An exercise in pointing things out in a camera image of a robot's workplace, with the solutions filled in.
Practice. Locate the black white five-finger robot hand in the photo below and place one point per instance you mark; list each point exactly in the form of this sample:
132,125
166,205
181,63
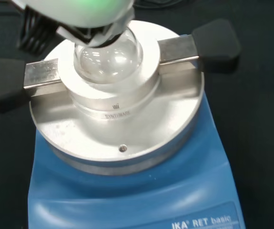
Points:
79,12

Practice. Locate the blue base heater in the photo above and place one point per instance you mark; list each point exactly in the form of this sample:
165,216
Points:
127,190

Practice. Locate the clear round-bottom flask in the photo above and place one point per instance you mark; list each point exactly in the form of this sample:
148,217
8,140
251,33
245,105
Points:
113,62

